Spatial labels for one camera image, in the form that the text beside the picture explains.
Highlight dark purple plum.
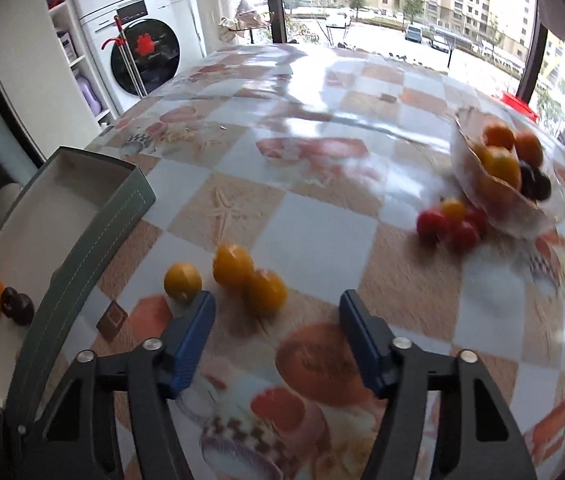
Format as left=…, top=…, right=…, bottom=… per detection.
left=12, top=292, right=35, bottom=326

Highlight yellow orange fruit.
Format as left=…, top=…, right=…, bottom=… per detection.
left=163, top=262, right=202, bottom=304

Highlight orange small fruit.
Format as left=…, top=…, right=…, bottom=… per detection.
left=213, top=244, right=254, bottom=290
left=243, top=269, right=288, bottom=316

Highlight dark plum in tray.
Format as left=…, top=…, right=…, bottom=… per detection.
left=0, top=287, right=19, bottom=318

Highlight red cherry tomato right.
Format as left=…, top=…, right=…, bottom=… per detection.
left=449, top=220, right=481, bottom=254

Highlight red cherry tomato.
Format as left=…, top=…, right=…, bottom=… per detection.
left=449, top=220, right=481, bottom=254
left=416, top=209, right=449, bottom=245

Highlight green white tray box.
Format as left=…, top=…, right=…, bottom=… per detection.
left=0, top=148, right=156, bottom=417

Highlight red cherry tomato left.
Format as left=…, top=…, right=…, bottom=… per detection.
left=416, top=209, right=449, bottom=245

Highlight orange cherry tomato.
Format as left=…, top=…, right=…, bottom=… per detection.
left=439, top=198, right=468, bottom=226

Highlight glass fruit bowl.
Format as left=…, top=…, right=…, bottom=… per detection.
left=450, top=106, right=565, bottom=240

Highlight white storage shelf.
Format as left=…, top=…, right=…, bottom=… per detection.
left=36, top=0, right=117, bottom=126

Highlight lower washing machine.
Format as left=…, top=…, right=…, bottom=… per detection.
left=81, top=0, right=203, bottom=114

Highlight red white mop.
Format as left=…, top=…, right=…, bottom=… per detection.
left=100, top=14, right=148, bottom=99

